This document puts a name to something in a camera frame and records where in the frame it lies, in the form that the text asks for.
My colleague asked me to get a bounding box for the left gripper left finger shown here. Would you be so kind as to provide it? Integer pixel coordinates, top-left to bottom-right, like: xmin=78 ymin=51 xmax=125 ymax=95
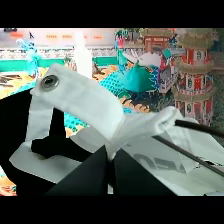
xmin=44 ymin=145 xmax=110 ymax=197

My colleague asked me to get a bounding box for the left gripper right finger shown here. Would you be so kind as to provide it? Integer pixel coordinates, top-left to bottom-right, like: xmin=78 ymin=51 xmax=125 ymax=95
xmin=112 ymin=148 xmax=176 ymax=197

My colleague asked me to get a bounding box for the black clothes hanger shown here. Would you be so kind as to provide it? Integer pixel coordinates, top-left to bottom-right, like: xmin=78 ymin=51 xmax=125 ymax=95
xmin=151 ymin=119 xmax=224 ymax=178

